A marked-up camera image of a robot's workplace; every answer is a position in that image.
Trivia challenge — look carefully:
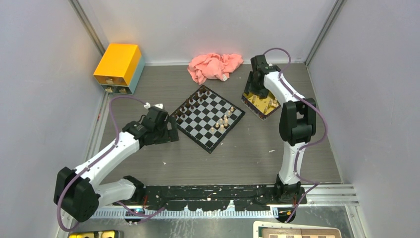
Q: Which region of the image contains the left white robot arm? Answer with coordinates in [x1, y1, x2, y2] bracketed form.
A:
[53, 105, 179, 222]

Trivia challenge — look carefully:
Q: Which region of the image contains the pink crumpled cloth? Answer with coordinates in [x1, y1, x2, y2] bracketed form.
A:
[187, 53, 244, 85]

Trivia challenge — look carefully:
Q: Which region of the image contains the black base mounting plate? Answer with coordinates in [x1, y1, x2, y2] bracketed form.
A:
[125, 184, 305, 212]

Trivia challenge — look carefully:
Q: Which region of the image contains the yellow teal drawer box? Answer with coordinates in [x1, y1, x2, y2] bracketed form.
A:
[93, 43, 145, 95]

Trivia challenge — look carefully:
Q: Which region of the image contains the gold tin tray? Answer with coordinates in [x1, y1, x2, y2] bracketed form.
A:
[241, 92, 281, 120]

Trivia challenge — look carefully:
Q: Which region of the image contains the yellow object at edge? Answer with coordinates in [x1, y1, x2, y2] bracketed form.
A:
[68, 230, 122, 238]

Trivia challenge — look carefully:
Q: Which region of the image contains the black white chess board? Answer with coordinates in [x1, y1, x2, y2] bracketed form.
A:
[171, 85, 245, 153]

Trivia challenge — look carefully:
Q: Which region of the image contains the boxed chess board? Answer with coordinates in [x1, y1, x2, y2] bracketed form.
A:
[253, 221, 342, 238]

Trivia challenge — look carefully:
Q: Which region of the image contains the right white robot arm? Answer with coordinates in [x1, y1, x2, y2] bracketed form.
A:
[241, 55, 316, 204]

